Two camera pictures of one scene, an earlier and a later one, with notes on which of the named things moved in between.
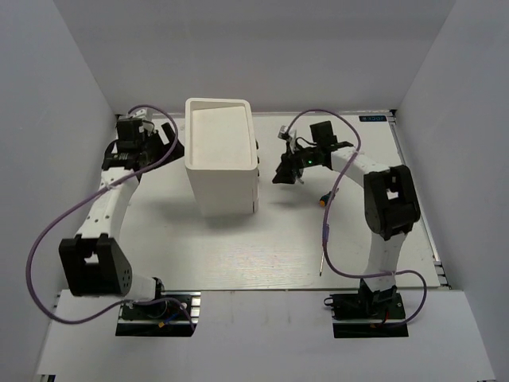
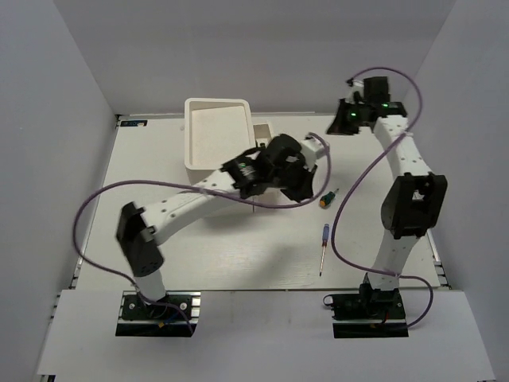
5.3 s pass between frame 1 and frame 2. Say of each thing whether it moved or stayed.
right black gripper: moved
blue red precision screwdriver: stayed
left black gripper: moved
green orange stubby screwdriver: stayed
